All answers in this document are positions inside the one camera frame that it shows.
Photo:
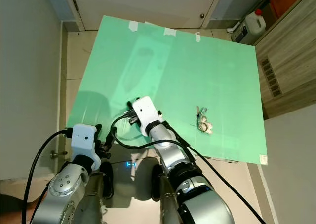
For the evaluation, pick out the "white jug red cap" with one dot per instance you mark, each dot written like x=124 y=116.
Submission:
x=256 y=24

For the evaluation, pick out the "white tape piece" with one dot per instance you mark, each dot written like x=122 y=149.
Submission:
x=198 y=36
x=170 y=31
x=133 y=25

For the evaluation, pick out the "white door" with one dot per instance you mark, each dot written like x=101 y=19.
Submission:
x=143 y=7

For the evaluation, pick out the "black door hinge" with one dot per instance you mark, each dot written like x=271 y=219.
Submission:
x=75 y=3

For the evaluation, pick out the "black blue box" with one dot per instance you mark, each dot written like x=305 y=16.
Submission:
x=239 y=32

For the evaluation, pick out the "wooden cabinet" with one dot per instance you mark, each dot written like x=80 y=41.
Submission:
x=294 y=56

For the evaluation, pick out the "silver robot torso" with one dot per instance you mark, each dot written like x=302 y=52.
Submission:
x=170 y=202

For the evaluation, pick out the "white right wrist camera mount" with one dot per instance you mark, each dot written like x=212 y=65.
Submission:
x=146 y=110

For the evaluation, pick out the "white mat label sticker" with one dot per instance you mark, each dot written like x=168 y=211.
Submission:
x=263 y=159

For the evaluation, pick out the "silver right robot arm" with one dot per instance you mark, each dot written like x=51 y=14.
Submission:
x=170 y=152

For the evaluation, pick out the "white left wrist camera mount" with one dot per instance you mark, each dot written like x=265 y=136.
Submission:
x=85 y=140

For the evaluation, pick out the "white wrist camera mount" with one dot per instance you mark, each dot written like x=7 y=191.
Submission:
x=146 y=110
x=85 y=140

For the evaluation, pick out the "green table mat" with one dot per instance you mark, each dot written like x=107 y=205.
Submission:
x=187 y=76

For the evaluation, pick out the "cabinet vent grille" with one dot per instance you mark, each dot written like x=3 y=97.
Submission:
x=271 y=77

